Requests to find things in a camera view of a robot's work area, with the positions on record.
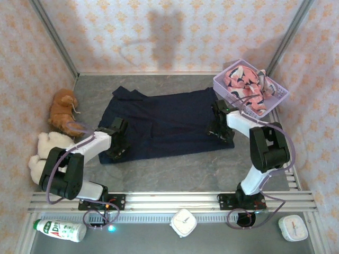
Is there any navy blue garment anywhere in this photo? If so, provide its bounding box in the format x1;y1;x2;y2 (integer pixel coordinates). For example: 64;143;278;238
97;86;236;165

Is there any white square clock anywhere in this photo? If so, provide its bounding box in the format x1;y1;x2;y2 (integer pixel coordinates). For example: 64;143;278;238
278;215;309;242
169;208;197;238

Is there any grey slotted cable duct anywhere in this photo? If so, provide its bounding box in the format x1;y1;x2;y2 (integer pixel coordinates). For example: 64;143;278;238
87;214;239;223

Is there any pink whale print garment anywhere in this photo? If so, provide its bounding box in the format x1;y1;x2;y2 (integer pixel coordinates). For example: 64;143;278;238
224;65;276;116

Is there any aluminium frame post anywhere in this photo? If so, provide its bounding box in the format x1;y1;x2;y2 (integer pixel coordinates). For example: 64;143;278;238
29;0;80;79
266;0;315;76

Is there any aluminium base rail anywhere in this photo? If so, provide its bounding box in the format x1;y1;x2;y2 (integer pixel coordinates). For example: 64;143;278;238
28;190;317;214

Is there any white plush toy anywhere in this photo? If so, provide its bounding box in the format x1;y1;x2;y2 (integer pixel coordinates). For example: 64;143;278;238
28;131;76;186

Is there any aluminium side rail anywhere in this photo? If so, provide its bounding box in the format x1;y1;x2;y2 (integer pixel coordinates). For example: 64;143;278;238
270;108;302;192

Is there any brown plush toy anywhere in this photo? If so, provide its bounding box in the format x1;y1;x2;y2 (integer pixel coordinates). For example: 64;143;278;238
47;88;87;138

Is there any lilac plastic basket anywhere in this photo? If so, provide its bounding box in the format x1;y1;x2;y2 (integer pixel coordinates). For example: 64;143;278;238
213;59;290;117

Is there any white drink bottle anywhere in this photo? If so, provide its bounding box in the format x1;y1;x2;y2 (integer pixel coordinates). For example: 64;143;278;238
33;219;87;243

